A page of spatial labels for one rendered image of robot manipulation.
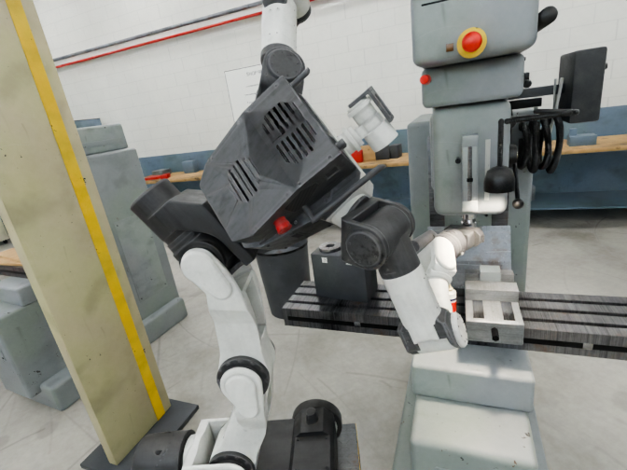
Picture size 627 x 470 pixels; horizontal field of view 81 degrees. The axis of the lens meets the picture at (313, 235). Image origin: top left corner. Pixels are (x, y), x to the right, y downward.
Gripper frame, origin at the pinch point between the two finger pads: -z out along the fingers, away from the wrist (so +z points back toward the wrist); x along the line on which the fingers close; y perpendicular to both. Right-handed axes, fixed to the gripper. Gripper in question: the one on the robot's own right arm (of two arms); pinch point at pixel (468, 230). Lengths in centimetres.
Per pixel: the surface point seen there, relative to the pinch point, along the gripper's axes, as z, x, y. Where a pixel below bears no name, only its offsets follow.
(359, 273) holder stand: 18.5, 31.9, 15.3
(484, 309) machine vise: 10.2, -9.7, 20.4
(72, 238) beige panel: 83, 151, -1
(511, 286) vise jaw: 0.0, -13.6, 16.4
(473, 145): 11.7, -6.2, -29.1
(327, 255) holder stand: 22.3, 43.4, 9.2
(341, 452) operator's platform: 40, 31, 84
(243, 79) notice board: -246, 464, -99
